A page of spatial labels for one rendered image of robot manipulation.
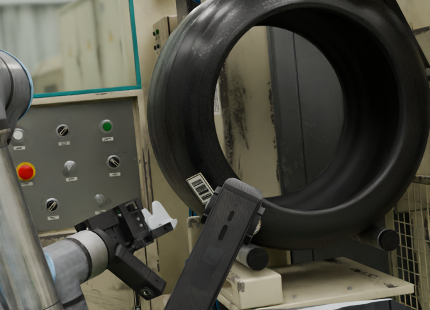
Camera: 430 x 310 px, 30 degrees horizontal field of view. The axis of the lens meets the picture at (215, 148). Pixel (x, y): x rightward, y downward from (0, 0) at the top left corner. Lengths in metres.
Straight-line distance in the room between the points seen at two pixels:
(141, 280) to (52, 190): 0.95
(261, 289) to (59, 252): 0.50
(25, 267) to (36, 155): 1.17
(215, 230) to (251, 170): 1.46
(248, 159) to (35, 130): 0.63
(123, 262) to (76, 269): 0.11
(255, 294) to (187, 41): 0.51
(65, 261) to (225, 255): 0.76
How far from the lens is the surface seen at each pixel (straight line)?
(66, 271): 1.22
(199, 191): 1.56
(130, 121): 2.26
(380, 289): 1.68
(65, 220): 2.25
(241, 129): 1.92
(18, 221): 1.08
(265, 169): 1.94
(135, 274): 1.33
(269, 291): 1.59
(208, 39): 1.54
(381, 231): 1.67
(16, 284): 1.09
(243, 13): 1.56
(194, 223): 1.88
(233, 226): 0.48
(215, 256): 0.48
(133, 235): 1.33
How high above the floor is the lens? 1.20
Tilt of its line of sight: 3 degrees down
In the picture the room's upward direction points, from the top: 5 degrees counter-clockwise
